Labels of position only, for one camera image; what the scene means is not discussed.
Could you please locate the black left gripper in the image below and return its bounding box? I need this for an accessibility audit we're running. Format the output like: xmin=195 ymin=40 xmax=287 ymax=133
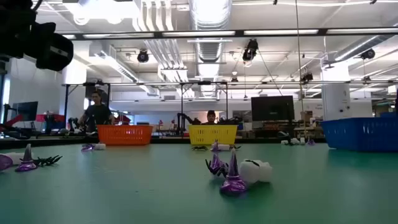
xmin=32 ymin=22 xmax=75 ymax=72

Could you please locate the small black monitor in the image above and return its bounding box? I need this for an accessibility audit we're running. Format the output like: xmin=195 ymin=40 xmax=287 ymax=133
xmin=11 ymin=101 xmax=39 ymax=123

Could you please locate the red storage bin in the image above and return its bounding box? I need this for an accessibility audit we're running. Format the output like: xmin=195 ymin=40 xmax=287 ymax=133
xmin=35 ymin=113 xmax=66 ymax=123

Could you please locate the person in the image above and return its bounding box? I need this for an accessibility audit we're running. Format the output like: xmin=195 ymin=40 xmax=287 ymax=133
xmin=77 ymin=90 xmax=116 ymax=134
xmin=201 ymin=110 xmax=220 ymax=125

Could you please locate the white ceiling pipe bundle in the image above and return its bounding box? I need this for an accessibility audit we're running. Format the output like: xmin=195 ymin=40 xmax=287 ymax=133
xmin=132 ymin=0 xmax=190 ymax=83

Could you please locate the orange plastic basket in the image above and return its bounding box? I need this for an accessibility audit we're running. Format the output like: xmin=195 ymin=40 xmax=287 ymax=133
xmin=96 ymin=124 xmax=154 ymax=146

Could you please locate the green table mat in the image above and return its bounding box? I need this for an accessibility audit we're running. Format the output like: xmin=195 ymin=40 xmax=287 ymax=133
xmin=0 ymin=142 xmax=398 ymax=224

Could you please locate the yellow plastic basket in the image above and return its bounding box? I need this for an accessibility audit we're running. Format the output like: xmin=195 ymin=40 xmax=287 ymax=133
xmin=187 ymin=124 xmax=239 ymax=146

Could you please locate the large black monitor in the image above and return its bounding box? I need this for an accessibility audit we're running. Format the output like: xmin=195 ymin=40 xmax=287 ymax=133
xmin=251 ymin=95 xmax=295 ymax=123

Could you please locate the cardboard box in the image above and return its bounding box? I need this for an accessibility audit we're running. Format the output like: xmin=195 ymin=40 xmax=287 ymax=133
xmin=300 ymin=110 xmax=314 ymax=123

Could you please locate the white round column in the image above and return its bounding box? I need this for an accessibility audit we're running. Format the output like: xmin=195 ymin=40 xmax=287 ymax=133
xmin=321 ymin=60 xmax=352 ymax=122

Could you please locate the blue plastic basket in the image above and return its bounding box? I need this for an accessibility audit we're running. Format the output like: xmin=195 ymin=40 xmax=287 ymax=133
xmin=320 ymin=116 xmax=398 ymax=152

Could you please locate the black neighbouring rig frame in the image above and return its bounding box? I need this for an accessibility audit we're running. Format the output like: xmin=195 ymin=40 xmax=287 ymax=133
xmin=179 ymin=80 xmax=229 ymax=138
xmin=61 ymin=81 xmax=111 ymax=138

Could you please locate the white rectangular air duct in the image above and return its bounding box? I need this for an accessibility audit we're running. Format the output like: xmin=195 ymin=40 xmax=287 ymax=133
xmin=90 ymin=43 xmax=159 ymax=97

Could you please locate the black overhead frame beam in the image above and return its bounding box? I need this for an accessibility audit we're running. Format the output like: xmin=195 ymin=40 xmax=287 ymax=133
xmin=55 ymin=27 xmax=398 ymax=41

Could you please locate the black aluminium table frame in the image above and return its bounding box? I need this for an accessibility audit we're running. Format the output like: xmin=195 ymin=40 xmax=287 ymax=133
xmin=0 ymin=136 xmax=327 ymax=150

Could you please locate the silver ventilation duct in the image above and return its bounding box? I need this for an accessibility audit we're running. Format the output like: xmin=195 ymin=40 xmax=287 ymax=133
xmin=188 ymin=0 xmax=233 ymax=98
xmin=323 ymin=34 xmax=398 ymax=68

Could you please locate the black overhead rig camera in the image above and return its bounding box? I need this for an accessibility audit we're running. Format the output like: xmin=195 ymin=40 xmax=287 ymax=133
xmin=241 ymin=38 xmax=259 ymax=62

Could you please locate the black camera cable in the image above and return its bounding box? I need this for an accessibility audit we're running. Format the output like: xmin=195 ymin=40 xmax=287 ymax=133
xmin=257 ymin=51 xmax=283 ymax=96

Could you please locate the thin vertical cable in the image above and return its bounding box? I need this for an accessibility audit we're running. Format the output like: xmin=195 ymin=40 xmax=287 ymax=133
xmin=294 ymin=0 xmax=308 ymax=139

